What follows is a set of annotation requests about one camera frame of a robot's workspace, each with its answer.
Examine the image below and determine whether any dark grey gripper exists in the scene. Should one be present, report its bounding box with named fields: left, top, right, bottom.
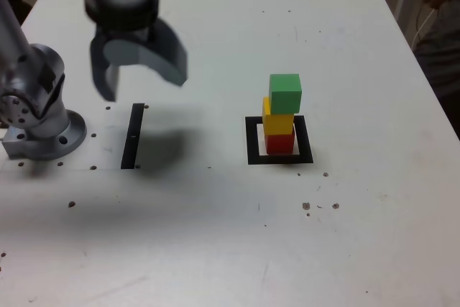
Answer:
left=89, top=17, right=190, bottom=103

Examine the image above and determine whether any green cube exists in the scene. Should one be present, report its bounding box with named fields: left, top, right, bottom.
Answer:
left=269, top=73, right=302, bottom=114

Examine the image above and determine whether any yellow cube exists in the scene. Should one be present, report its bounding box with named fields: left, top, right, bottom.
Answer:
left=262, top=96, right=295, bottom=136

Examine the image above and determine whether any red cube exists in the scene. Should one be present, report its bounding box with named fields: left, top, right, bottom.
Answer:
left=265, top=125, right=296, bottom=155

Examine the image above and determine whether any black tape square outline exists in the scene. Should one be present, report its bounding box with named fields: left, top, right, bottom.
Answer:
left=244, top=115, right=314, bottom=165

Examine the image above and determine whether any black tape strip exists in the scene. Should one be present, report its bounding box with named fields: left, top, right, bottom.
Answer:
left=120, top=103, right=145, bottom=170

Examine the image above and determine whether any person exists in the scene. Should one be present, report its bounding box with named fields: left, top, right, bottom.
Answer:
left=412, top=0, right=460, bottom=106

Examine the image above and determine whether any white hanging cable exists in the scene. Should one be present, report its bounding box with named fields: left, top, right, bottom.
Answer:
left=412, top=7, right=438, bottom=48

